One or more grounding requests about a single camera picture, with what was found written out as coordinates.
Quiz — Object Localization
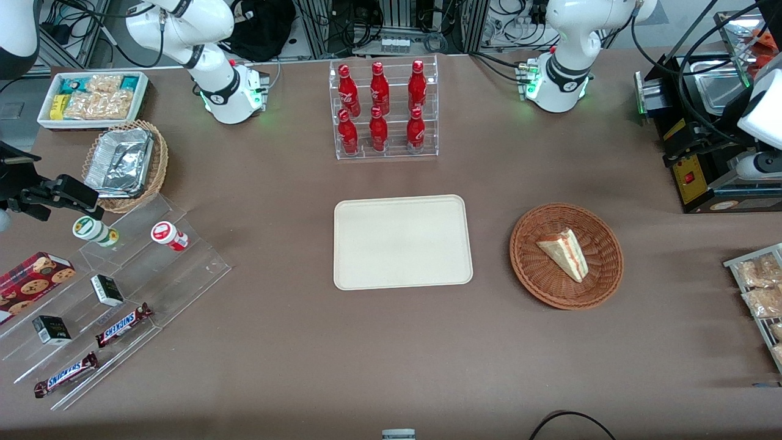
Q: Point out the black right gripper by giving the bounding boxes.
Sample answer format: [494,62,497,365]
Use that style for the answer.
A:
[0,141,100,222]

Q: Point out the triangle sandwich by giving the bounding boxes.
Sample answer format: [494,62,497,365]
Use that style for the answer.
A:
[536,228,588,283]

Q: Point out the oval light wicker basket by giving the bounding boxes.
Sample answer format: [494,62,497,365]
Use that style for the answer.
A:
[81,120,169,214]

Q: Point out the cream plastic tray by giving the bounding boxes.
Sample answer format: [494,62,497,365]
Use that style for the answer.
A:
[333,194,474,291]

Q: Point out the round brown wicker basket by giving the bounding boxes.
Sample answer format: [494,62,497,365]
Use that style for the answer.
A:
[510,203,624,310]

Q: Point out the white tray of snack bags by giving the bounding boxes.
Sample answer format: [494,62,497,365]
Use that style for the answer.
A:
[723,243,782,375]

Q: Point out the green lid cup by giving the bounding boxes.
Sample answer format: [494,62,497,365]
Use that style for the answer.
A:
[72,216,120,248]

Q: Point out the stacked aluminium foil trays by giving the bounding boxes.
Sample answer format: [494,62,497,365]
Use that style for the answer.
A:
[84,128,155,199]

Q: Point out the white rectangular snack bin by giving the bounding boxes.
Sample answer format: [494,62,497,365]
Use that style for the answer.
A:
[37,71,150,132]

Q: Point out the red cookie box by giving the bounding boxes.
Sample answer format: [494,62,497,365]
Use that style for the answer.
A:
[0,252,77,326]

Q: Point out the small black box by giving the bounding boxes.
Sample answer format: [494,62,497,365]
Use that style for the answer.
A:
[32,315,72,346]
[90,274,125,307]

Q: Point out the large clear cracker bag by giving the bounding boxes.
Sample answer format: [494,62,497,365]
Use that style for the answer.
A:
[64,90,136,121]

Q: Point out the red lid cup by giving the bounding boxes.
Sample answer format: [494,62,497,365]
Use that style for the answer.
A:
[151,221,189,252]

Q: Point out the small clear cracker bag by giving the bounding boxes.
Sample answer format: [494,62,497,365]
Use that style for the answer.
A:
[86,75,123,94]

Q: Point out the snickers bar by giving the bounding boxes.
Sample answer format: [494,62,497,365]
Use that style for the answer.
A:
[95,302,153,349]
[34,351,100,399]

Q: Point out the clear acrylic stepped display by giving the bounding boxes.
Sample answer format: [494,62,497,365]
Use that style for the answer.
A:
[0,194,233,411]

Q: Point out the black bag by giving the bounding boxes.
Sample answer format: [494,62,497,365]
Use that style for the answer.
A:
[223,0,297,63]

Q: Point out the red cola bottle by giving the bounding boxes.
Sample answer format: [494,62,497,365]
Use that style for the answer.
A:
[337,109,360,156]
[407,59,428,114]
[337,64,362,118]
[369,61,390,117]
[406,107,426,153]
[368,106,389,153]

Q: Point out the clear acrylic bottle rack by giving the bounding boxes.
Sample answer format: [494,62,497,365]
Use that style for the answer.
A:
[329,55,439,161]

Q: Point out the black sealing machine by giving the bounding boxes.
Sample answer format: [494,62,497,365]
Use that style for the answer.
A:
[634,9,782,215]

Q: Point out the black cable loop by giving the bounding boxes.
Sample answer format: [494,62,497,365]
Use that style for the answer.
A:
[528,410,618,440]

